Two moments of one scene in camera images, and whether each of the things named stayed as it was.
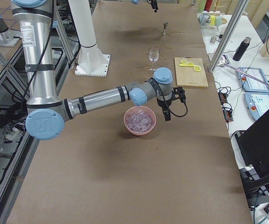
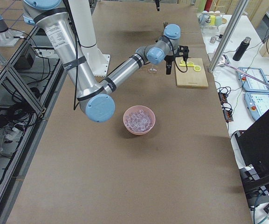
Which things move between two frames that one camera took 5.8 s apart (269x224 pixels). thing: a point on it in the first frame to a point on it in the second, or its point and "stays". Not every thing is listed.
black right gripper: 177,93 to 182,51
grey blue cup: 204,19 stays
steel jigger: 165,24 stays
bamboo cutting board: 186,76 stays
